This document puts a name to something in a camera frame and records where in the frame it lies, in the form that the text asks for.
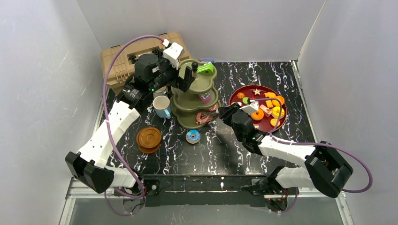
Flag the orange glazed donut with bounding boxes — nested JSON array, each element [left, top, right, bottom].
[[250, 109, 264, 121]]

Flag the purple frosted cake slice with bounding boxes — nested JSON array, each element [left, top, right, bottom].
[[199, 92, 212, 104]]

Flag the green three-tier serving stand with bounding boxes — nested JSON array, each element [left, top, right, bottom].
[[170, 59, 221, 129]]

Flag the green cube sweet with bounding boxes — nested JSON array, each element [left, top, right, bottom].
[[197, 62, 214, 75]]

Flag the red round lacquer tray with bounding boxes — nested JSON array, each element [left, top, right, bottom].
[[229, 85, 287, 132]]

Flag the pink swirl roll cake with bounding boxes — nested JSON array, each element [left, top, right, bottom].
[[195, 111, 218, 126]]

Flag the blue frosted donut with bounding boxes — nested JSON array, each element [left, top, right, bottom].
[[185, 130, 201, 144]]

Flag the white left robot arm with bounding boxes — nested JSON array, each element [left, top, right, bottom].
[[65, 53, 199, 194]]

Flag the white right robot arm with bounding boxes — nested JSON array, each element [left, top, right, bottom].
[[217, 104, 353, 198]]

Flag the white cup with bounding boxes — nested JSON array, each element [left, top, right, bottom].
[[154, 86, 168, 95]]

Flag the blue mug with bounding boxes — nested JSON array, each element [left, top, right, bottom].
[[153, 96, 171, 119]]

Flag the orange flower cookie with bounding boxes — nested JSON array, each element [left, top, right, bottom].
[[237, 92, 245, 99]]

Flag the round yellow biscuit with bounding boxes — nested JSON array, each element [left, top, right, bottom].
[[269, 118, 280, 127]]

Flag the square yellow cracker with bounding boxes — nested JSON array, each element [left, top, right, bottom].
[[265, 100, 274, 109]]

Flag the yellow glazed donut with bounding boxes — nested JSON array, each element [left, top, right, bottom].
[[271, 106, 285, 119]]

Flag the star shaped cookie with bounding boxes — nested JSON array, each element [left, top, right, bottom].
[[252, 89, 261, 96]]

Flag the fish shaped yellow cookie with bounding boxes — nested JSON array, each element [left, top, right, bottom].
[[264, 92, 276, 98]]

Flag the stacked brown wooden coasters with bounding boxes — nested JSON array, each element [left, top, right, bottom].
[[136, 127, 162, 154]]

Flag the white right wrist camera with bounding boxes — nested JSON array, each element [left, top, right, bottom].
[[240, 100, 260, 115]]

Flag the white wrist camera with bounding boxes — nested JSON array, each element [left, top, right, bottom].
[[162, 39, 184, 69], [240, 100, 260, 115]]

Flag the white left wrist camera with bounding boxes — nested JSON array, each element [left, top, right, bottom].
[[162, 39, 184, 69]]

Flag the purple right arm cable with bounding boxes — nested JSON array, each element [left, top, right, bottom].
[[253, 97, 373, 215]]

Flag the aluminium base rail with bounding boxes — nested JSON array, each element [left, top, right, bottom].
[[59, 175, 355, 225]]

